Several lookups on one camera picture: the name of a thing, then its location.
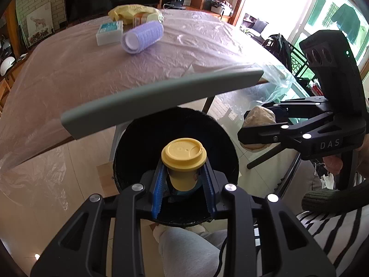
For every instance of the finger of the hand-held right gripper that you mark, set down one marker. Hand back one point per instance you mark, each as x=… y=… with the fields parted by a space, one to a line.
x=259 y=135
x=299 y=109

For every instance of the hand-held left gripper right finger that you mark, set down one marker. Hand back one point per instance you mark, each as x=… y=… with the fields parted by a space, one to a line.
x=209 y=190

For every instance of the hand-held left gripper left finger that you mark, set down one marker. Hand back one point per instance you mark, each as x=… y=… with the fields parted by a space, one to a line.
x=158 y=190

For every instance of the brown paper ball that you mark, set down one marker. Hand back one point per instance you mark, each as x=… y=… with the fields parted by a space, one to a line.
x=259 y=117

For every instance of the yellow lidded paper cup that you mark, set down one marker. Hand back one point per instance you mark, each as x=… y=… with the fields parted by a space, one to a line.
x=183 y=155

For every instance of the black round trash bin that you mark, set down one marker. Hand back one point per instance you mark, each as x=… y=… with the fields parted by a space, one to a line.
x=138 y=138

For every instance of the person's right forearm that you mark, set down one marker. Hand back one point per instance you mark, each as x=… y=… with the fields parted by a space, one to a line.
x=331 y=200

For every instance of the person's right hand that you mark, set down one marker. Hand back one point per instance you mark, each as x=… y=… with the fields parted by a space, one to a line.
x=333 y=164

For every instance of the dark wooden chair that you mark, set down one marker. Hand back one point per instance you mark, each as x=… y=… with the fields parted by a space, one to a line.
x=297 y=63

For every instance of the black jacket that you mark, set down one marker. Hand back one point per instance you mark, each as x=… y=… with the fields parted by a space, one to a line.
x=281 y=49

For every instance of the grey trouser leg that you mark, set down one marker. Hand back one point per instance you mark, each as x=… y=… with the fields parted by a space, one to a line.
x=184 y=251

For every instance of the hanging dark green shirt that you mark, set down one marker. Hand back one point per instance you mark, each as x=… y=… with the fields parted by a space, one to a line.
x=348 y=20

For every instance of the dark cushioned armchair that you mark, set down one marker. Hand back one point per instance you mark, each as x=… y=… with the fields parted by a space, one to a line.
x=259 y=26

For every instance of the white printer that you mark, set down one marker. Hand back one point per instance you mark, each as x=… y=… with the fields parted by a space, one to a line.
x=220 y=9

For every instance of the black white striped shirt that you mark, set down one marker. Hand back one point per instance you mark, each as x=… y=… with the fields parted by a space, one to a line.
x=340 y=236

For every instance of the clear plastic table cover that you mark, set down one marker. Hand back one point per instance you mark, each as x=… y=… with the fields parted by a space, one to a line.
x=72 y=72

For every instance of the purple hair roller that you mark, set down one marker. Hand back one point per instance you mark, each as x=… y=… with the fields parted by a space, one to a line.
x=144 y=33

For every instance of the white blue small box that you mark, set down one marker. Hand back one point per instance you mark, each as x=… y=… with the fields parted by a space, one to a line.
x=108 y=34

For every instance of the jar with orange label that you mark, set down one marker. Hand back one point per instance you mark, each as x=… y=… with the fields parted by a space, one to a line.
x=141 y=18

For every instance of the yellow plastic bag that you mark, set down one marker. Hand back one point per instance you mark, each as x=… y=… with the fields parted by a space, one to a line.
x=126 y=11

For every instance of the red flower picture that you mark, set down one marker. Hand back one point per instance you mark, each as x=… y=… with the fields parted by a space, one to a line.
x=40 y=37

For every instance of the white helmet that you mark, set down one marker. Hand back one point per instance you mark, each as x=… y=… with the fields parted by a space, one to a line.
x=7 y=63

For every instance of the deer picture canvas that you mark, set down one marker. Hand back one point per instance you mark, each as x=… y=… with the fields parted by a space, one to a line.
x=39 y=20

